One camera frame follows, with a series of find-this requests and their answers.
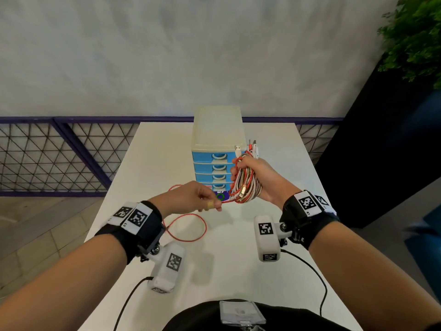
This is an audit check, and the black right camera cable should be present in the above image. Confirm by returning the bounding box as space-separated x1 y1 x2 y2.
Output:
281 249 328 317

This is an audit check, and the white cable bundle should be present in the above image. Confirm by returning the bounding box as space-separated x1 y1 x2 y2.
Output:
230 140 262 204

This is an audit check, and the black wrist strap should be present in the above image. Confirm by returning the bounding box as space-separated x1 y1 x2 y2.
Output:
95 200 166 265
279 190 340 251

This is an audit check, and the purple metal mesh fence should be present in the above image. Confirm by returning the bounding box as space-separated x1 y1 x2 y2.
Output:
0 116 345 198

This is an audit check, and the black left camera cable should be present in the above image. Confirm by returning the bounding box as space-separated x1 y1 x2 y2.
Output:
113 276 154 331

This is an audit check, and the person's right hand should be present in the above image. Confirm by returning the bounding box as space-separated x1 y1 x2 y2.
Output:
230 155 302 210

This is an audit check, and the person's black shirt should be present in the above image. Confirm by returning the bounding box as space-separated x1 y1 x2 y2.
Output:
162 299 441 331

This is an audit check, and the person's left forearm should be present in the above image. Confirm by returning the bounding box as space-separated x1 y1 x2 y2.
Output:
0 233 128 331

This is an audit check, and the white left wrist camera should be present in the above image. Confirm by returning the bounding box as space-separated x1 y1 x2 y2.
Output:
139 241 186 294

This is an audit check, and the green plant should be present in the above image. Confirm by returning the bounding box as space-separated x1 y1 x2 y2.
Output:
377 0 441 88

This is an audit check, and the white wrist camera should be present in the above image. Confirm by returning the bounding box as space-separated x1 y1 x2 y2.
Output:
254 214 294 263
139 241 186 294

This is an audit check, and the black left wrist strap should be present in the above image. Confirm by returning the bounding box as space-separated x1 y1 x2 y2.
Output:
95 200 166 265

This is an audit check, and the person's left hand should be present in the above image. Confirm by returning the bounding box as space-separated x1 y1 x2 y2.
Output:
148 181 224 219

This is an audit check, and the clear badge holder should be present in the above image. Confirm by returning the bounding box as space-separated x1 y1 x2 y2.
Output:
219 300 266 331

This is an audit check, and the bundle of charging cables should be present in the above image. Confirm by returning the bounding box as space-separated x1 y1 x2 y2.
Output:
229 141 263 205
230 144 262 204
162 139 263 243

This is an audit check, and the blue and white drawer cabinet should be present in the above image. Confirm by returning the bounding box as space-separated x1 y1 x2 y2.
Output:
191 106 249 194

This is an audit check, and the black right wrist strap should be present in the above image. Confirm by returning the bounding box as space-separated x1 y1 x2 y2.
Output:
279 190 340 251

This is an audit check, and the person's right forearm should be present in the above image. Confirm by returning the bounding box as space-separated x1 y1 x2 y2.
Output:
308 221 441 331

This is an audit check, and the white table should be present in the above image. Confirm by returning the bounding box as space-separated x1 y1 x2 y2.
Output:
78 122 363 331

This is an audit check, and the black camera cable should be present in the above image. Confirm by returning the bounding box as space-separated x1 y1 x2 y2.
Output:
113 276 154 331
281 249 328 317

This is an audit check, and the blue seat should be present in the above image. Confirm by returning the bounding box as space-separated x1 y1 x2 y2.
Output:
403 203 441 304

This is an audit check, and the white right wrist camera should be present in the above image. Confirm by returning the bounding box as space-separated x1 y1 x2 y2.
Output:
254 214 294 263

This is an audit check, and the black partition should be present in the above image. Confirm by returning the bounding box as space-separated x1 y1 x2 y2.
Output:
315 55 441 228

